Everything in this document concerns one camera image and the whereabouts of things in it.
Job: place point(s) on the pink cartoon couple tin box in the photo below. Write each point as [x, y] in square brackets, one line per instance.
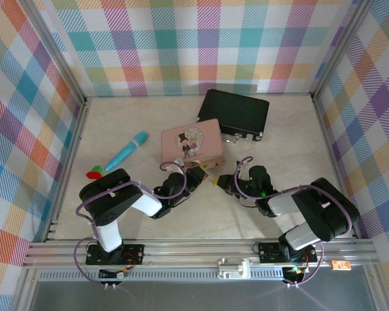
[191, 142]

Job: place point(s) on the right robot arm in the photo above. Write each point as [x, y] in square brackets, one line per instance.
[324, 210]

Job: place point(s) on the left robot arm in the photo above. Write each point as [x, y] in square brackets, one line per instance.
[110, 197]

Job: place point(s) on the blue marker pen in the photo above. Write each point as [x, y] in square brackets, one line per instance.
[126, 150]

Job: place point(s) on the red and green toy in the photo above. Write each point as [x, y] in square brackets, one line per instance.
[95, 173]

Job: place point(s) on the small orange circuit board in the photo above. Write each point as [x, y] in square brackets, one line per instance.
[341, 265]

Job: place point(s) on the aluminium front rail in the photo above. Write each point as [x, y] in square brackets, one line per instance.
[188, 249]

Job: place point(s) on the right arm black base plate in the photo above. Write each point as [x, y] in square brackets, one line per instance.
[269, 252]

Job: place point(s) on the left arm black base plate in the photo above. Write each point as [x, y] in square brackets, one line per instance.
[133, 252]

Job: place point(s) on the white metal bracket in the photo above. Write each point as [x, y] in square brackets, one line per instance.
[236, 269]

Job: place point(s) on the aluminium side rail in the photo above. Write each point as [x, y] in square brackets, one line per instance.
[324, 129]
[74, 145]

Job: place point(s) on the aluminium back wall rail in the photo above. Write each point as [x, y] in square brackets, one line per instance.
[149, 95]

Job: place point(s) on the aluminium corner post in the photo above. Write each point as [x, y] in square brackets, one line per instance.
[339, 48]
[55, 48]

